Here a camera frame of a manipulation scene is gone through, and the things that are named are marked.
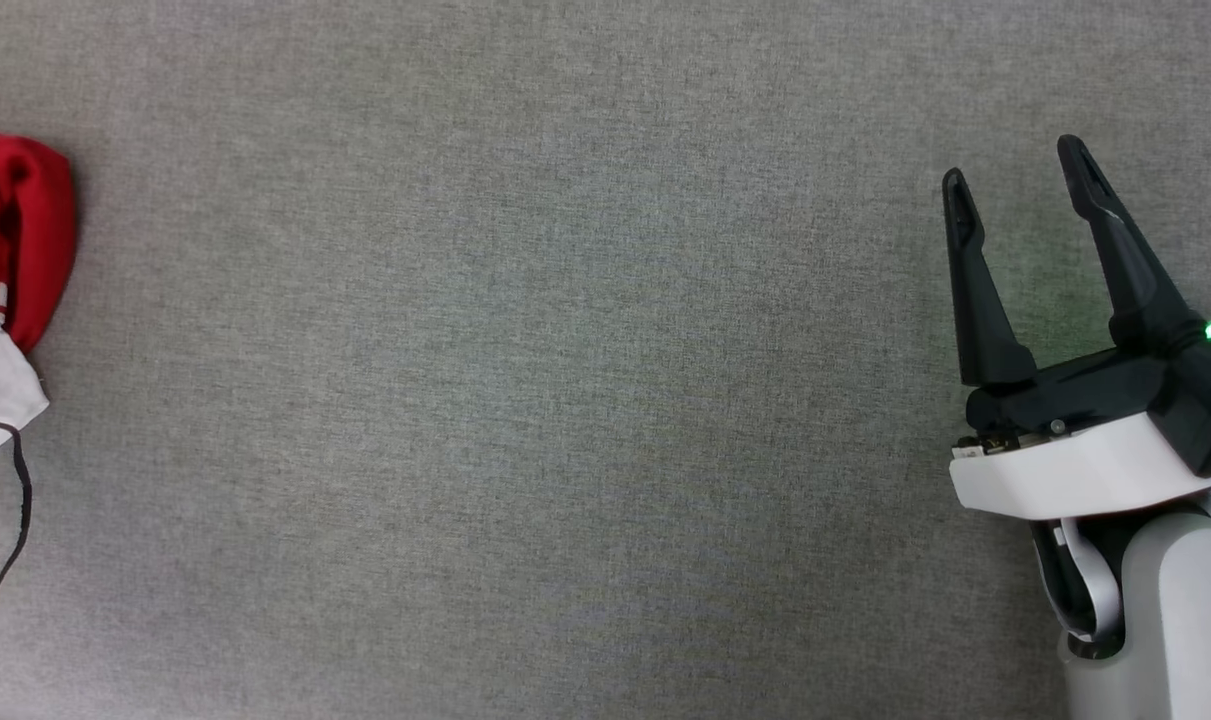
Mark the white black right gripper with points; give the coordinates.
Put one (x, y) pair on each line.
(1085, 470)

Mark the red and white garment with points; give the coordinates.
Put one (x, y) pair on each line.
(20, 220)

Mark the grey fabric sofa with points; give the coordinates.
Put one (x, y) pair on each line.
(565, 380)

